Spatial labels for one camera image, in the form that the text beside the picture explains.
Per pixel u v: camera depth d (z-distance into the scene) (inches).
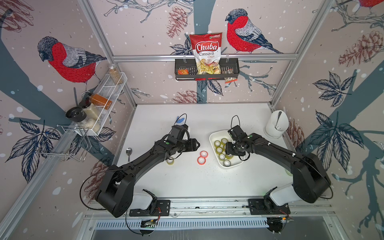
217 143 38.3
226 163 34.9
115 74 33.6
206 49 32.1
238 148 28.6
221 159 35.5
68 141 23.1
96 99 28.5
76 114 22.8
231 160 34.9
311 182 16.9
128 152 36.4
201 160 35.5
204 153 36.5
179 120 43.5
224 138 38.3
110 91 37.4
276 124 38.4
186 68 37.4
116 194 16.2
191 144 29.1
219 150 37.3
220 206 29.9
